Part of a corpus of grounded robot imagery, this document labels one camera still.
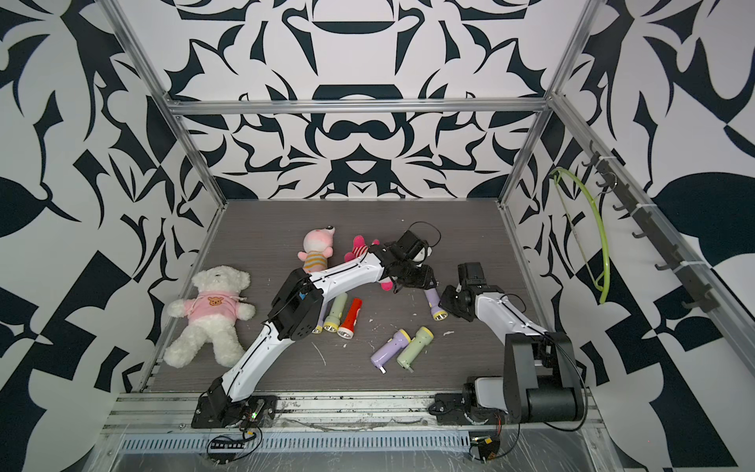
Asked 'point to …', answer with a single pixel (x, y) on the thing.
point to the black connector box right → (488, 445)
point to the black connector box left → (227, 444)
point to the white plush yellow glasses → (359, 250)
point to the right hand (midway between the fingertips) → (445, 298)
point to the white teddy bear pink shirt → (211, 311)
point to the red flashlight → (350, 319)
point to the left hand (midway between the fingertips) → (434, 279)
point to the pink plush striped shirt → (318, 248)
